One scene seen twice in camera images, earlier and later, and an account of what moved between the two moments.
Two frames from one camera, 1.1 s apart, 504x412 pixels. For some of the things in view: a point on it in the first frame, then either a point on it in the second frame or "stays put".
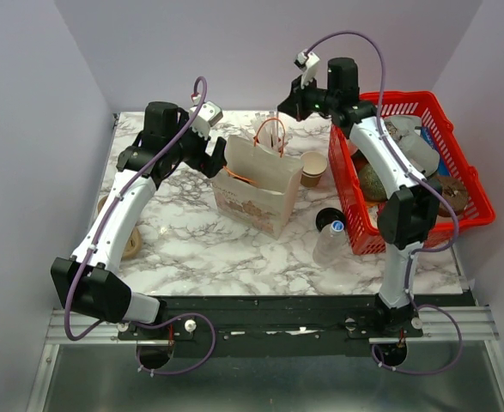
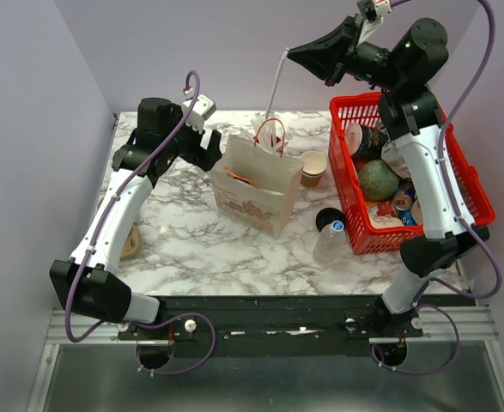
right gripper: (290, 106) to (326, 57)
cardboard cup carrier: (133, 244) stays put
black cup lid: (328, 215) stays put
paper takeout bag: (257, 186) stays put
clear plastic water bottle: (331, 245) stays put
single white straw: (275, 129) to (276, 83)
